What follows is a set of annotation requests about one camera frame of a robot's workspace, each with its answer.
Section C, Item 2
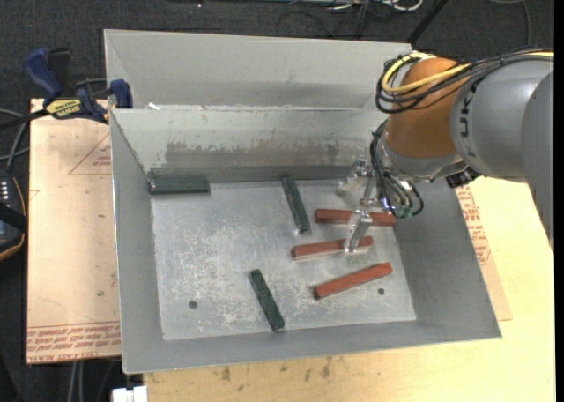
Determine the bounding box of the dark green flat block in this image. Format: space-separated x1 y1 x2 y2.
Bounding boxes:
248 268 286 333
281 175 313 235
148 167 212 196

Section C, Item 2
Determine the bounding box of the grey metal bin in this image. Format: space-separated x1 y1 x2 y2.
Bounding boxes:
103 28 503 376

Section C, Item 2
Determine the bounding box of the red-brown flat block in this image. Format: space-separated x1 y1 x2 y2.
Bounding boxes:
312 261 394 302
313 207 397 228
290 234 375 262

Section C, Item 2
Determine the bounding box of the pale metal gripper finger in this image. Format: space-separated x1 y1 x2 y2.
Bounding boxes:
337 159 371 197
344 209 373 256

